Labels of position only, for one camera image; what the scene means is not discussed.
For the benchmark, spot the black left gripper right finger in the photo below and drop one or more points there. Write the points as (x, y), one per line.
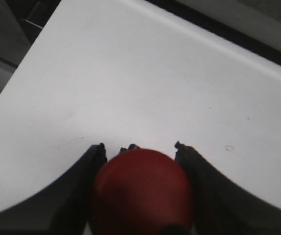
(221, 206)

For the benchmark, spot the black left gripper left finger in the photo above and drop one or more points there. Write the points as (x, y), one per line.
(62, 207)

